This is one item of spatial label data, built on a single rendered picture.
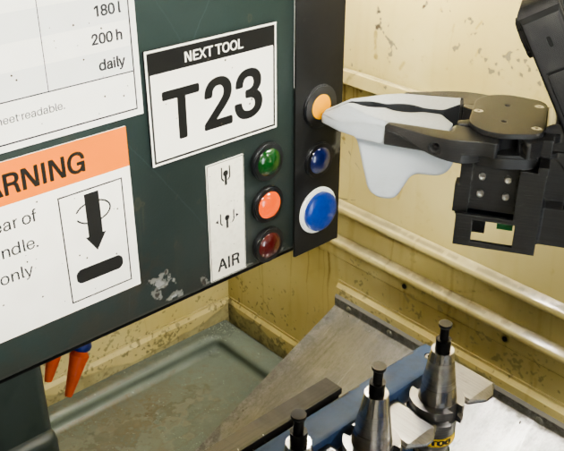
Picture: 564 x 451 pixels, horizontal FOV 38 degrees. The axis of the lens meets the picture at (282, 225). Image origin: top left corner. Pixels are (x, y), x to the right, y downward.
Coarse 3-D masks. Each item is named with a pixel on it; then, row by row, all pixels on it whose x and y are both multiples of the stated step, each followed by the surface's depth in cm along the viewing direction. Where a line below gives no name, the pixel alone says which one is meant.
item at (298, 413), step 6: (294, 414) 78; (300, 414) 78; (306, 414) 78; (294, 420) 77; (300, 420) 77; (294, 426) 78; (300, 426) 78; (294, 432) 78; (300, 432) 78; (306, 432) 78; (294, 438) 78; (300, 438) 78; (306, 438) 79; (294, 444) 79; (300, 444) 78; (306, 444) 79
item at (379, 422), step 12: (384, 396) 85; (360, 408) 87; (372, 408) 85; (384, 408) 85; (360, 420) 87; (372, 420) 86; (384, 420) 86; (360, 432) 87; (372, 432) 86; (384, 432) 86; (360, 444) 87; (372, 444) 87; (384, 444) 87
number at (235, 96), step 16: (240, 64) 51; (256, 64) 52; (208, 80) 49; (224, 80) 50; (240, 80) 51; (256, 80) 52; (208, 96) 50; (224, 96) 51; (240, 96) 52; (256, 96) 52; (208, 112) 50; (224, 112) 51; (240, 112) 52; (256, 112) 53; (208, 128) 51; (224, 128) 52; (240, 128) 52
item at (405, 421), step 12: (396, 408) 95; (408, 408) 95; (396, 420) 93; (408, 420) 93; (420, 420) 93; (408, 432) 91; (420, 432) 91; (432, 432) 92; (408, 444) 90; (420, 444) 90
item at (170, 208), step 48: (144, 0) 45; (192, 0) 47; (240, 0) 49; (288, 0) 52; (144, 48) 46; (288, 48) 53; (144, 96) 47; (288, 96) 55; (48, 144) 44; (144, 144) 48; (240, 144) 53; (288, 144) 56; (144, 192) 49; (192, 192) 52; (288, 192) 58; (144, 240) 51; (192, 240) 53; (288, 240) 60; (144, 288) 52; (192, 288) 55; (48, 336) 48; (96, 336) 52
